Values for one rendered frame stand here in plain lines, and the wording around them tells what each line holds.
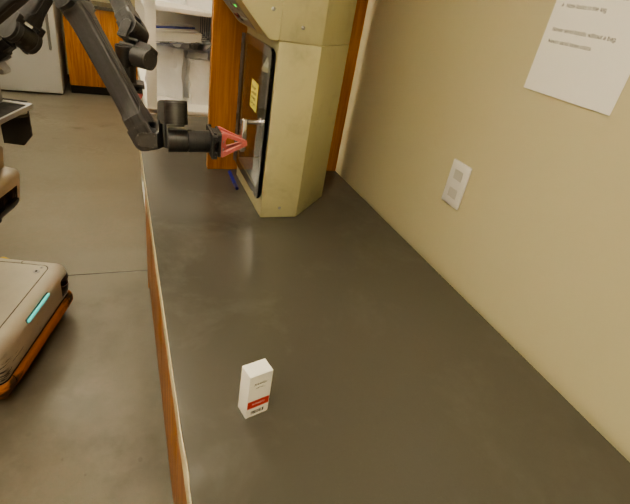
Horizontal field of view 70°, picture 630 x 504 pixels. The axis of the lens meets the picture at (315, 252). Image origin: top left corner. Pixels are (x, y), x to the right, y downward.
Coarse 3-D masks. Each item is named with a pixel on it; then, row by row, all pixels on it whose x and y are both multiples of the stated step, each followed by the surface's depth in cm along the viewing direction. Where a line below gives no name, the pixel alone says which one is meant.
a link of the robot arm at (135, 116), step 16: (64, 0) 102; (80, 0) 105; (64, 16) 106; (80, 16) 106; (80, 32) 107; (96, 32) 107; (96, 48) 108; (112, 48) 110; (96, 64) 109; (112, 64) 108; (112, 80) 109; (128, 80) 111; (112, 96) 111; (128, 96) 110; (128, 112) 111; (144, 112) 112; (128, 128) 112; (144, 128) 111
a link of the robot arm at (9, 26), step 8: (32, 0) 146; (40, 0) 146; (48, 0) 147; (24, 8) 146; (32, 8) 145; (40, 8) 147; (48, 8) 149; (16, 16) 143; (24, 16) 145; (32, 16) 146; (40, 16) 148; (0, 24) 145; (8, 24) 144; (16, 24) 143; (32, 24) 147; (40, 24) 149; (0, 32) 145; (8, 32) 144; (16, 32) 144; (40, 32) 152; (8, 40) 145; (16, 40) 146; (40, 40) 152; (40, 48) 153
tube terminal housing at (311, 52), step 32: (288, 0) 102; (320, 0) 104; (352, 0) 118; (256, 32) 123; (288, 32) 106; (320, 32) 108; (288, 64) 109; (320, 64) 113; (288, 96) 114; (320, 96) 120; (288, 128) 118; (320, 128) 128; (288, 160) 123; (320, 160) 137; (288, 192) 128; (320, 192) 147
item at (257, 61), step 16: (256, 48) 119; (272, 48) 108; (256, 64) 120; (272, 64) 109; (256, 80) 121; (240, 112) 140; (256, 112) 123; (240, 128) 141; (256, 128) 123; (256, 144) 124; (240, 160) 143; (256, 160) 125; (256, 176) 126; (256, 192) 127
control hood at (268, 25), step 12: (240, 0) 100; (252, 0) 99; (264, 0) 100; (276, 0) 101; (252, 12) 101; (264, 12) 101; (276, 12) 102; (252, 24) 110; (264, 24) 103; (276, 24) 104; (264, 36) 109; (276, 36) 105
